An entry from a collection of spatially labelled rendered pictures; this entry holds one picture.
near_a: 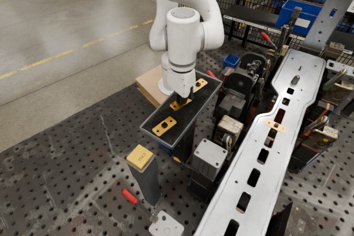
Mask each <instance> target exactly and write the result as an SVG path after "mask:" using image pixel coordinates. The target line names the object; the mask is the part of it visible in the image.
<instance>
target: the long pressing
mask: <svg viewBox="0 0 354 236"><path fill-rule="evenodd" d="M292 58H293V59H292ZM300 66H302V67H301V70H300V71H299V70H298V69H299V68H300ZM325 67H326V61H325V60H324V59H322V58H320V57H317V56H314V55H311V54H307V53H304V52H301V51H297V50H294V49H292V48H290V49H288V50H287V52H286V54H285V56H284V58H283V60H282V62H281V64H280V66H279V67H278V69H277V71H276V73H275V75H274V77H273V79H272V81H271V82H270V87H271V88H272V89H273V91H274V92H275V94H276V95H277V99H276V101H275V103H274V105H273V107H272V109H271V111H270V112H269V113H263V114H258V115H256V116H255V118H254V120H253V121H252V123H251V125H250V127H249V129H248V131H247V133H246V135H245V137H244V139H243V141H242V143H241V144H240V146H239V148H238V150H237V152H236V154H235V156H234V158H233V160H232V162H231V164H230V165H229V167H228V169H227V171H226V173H225V175H224V177H223V179H222V181H221V183H220V185H219V187H218V188H217V190H216V192H215V194H214V196H213V198H212V200H211V202H210V204H209V206H208V208H207V210H206V211H205V213H204V215H203V217H202V219H201V221H200V223H199V225H198V227H197V229H196V231H195V233H194V235H193V236H224V234H225V231H226V229H227V227H228V225H229V222H230V220H231V219H233V220H235V221H237V223H238V224H239V228H238V230H237V233H236V235H235V236H266V233H267V230H268V227H269V224H270V221H271V217H272V214H273V211H274V208H275V205H276V202H277V199H278V196H279V193H280V190H281V186H282V183H283V180H284V177H285V174H286V171H287V168H288V165H289V162H290V158H291V155H292V152H293V149H294V145H295V143H296V140H297V137H298V134H299V130H300V127H301V124H302V121H303V118H304V114H305V112H306V109H307V107H309V106H310V105H312V104H313V103H314V102H315V100H316V97H317V94H318V90H319V86H320V83H321V79H322V76H323V73H324V70H325ZM296 75H299V76H300V80H299V82H298V83H297V84H296V85H295V84H292V83H291V81H292V79H293V77H294V76H296ZM288 88H291V89H293V90H294V92H293V94H292V95H290V94H288V93H287V90H288ZM284 98H287V99H289V100H290V102H289V104H288V106H285V105H283V104H282V101H283V99H284ZM297 100H299V101H297ZM279 109H283V110H285V114H284V117H283V119H282V121H281V125H283V126H285V127H286V128H287V129H286V131H285V133H281V132H279V131H277V130H276V131H277V134H276V136H275V139H274V141H273V143H272V146H271V148H268V147H266V146H265V145H264V142H265V140H266V138H267V136H268V133H269V131H270V129H272V128H271V127H269V126H266V121H267V119H270V120H272V121H274V119H275V117H276V115H277V112H278V110H279ZM255 140H256V141H255ZM261 149H265V150H267V151H268V152H269V154H268V156H267V159H266V161H265V163H264V165H262V164H260V163H258V162H257V158H258V156H259V154H260V151H261ZM278 152H280V153H278ZM253 169H256V170H258V171H260V176H259V178H258V181H257V183H256V185H255V187H254V188H253V187H251V186H249V185H248V184H247V181H248V179H249V176H250V174H251V172H252V170H253ZM236 181H237V182H238V183H236ZM243 192H246V193H247V194H249V195H250V197H251V198H250V201H249V203H248V206H247V208H246V210H245V213H244V214H241V213H240V212H238V211H237V210H236V206H237V204H238V202H239V200H240V197H241V195H242V193H243Z"/></svg>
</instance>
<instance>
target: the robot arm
mask: <svg viewBox="0 0 354 236"><path fill-rule="evenodd" d="M179 4H183V5H186V6H189V7H191V8H188V7H178V5H179ZM200 15H201V16H202V18H203V21H204V22H200ZM166 24H167V27H165V26H166ZM223 42H224V29H223V23H222V17H221V13H220V9H219V6H218V4H217V2H216V0H156V17H155V21H154V23H153V25H152V28H151V30H150V33H149V46H150V48H151V49H152V50H154V51H156V52H165V51H166V52H165V53H164V54H163V55H162V56H161V68H162V78H161V79H160V80H159V83H158V87H159V90H160V92H161V93H163V94H164V95H167V96H169V95H170V94H171V93H172V92H173V91H174V92H175V93H176V94H175V101H176V102H177V101H178V100H180V105H183V104H185V103H186V102H187V98H188V99H191V100H192V99H194V94H193V93H194V91H195V69H194V67H195V64H196V54H197V52H199V51H209V50H215V49H218V48H220V47H221V46H222V44H223Z"/></svg>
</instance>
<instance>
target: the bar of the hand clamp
mask: <svg viewBox="0 0 354 236"><path fill-rule="evenodd" d="M279 29H280V30H282V31H281V35H280V39H279V43H278V47H277V51H276V52H279V53H280V54H281V52H282V48H283V44H284V40H285V37H286V33H287V31H288V30H289V32H290V33H291V32H292V31H293V27H291V28H289V27H288V25H284V26H283V27H279Z"/></svg>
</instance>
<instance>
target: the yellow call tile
mask: <svg viewBox="0 0 354 236"><path fill-rule="evenodd" d="M152 156H153V153H152V152H150V151H149V150H147V149H146V148H144V147H143V146H141V145H138V146H137V147H136V148H135V149H134V150H133V151H132V152H131V154H130V155H129V156H128V157H127V158H126V159H127V160H128V161H129V162H131V163H132V164H134V165H135V166H136V167H137V168H139V169H140V170H141V169H143V167H144V166H145V165H146V164H147V163H148V161H149V160H150V158H151V157H152Z"/></svg>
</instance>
